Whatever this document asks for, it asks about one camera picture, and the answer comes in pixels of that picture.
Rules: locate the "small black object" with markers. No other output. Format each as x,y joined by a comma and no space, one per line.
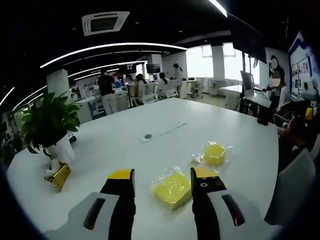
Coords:
72,136

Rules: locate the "black box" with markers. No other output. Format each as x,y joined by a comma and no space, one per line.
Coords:
263,118

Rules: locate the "potted green plant white pot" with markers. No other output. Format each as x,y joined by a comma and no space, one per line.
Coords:
47,117

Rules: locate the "short ceiling strip light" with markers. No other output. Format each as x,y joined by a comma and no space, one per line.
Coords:
7,95

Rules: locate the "gold box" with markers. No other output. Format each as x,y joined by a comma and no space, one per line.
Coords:
58,176

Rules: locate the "ceiling air conditioner vent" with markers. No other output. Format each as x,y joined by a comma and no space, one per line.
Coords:
105,23

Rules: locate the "grey chair back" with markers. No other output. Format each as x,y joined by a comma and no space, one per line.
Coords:
292,190

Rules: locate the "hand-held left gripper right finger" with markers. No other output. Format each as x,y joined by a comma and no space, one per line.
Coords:
205,200

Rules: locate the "long ceiling strip light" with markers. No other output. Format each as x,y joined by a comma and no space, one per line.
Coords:
218,7
112,48

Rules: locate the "hanging display screen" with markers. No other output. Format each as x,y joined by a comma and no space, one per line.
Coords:
127,68
153,68

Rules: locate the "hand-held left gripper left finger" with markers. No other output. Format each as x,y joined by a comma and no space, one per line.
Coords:
122,195

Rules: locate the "person's right hand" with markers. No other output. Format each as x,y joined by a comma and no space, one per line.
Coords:
297,128

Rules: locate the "monitor on stand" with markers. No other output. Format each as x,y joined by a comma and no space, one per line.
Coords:
247,83

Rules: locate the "blue framed wall poster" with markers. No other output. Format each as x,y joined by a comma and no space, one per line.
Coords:
298,67

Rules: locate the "white office chair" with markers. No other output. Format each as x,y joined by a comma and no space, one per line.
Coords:
171,88
151,91

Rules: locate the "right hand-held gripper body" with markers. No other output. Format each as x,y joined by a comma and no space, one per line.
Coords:
311,88

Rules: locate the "rectangular yellow silicone block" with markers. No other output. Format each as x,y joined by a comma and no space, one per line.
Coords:
172,191

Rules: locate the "seated person with mask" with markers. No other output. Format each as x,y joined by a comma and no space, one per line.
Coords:
312,140

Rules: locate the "large black hanging screen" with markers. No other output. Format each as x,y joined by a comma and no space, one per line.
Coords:
250,37

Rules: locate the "white desk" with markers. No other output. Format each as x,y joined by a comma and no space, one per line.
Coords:
237,90

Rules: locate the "rounded yellow silicone block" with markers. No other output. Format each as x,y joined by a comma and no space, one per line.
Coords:
214,155

